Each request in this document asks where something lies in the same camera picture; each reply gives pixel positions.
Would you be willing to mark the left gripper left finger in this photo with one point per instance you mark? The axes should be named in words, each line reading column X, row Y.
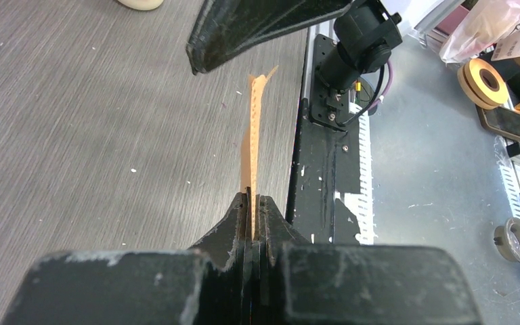
column 200, row 285

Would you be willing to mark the brown tape roll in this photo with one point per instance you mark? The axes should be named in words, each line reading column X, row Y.
column 482, row 84

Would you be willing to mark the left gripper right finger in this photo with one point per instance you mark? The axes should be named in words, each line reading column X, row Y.
column 347, row 282

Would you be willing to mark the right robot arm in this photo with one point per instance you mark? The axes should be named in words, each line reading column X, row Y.
column 367, row 33

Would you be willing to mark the small round metal tin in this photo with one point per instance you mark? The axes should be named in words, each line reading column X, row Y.
column 507, row 239

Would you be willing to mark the black smartphone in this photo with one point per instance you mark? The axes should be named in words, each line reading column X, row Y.
column 501, row 121

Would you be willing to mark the brown paper filter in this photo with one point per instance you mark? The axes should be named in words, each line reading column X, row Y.
column 250, row 146

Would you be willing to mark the cream pump bottle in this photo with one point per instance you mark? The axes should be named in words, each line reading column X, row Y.
column 141, row 5

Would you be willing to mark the clear plastic bag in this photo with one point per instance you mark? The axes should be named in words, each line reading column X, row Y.
column 488, row 23

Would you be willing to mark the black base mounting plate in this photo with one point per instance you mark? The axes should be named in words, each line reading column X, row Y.
column 325, row 169

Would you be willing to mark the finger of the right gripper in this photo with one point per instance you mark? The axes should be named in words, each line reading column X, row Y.
column 225, row 29

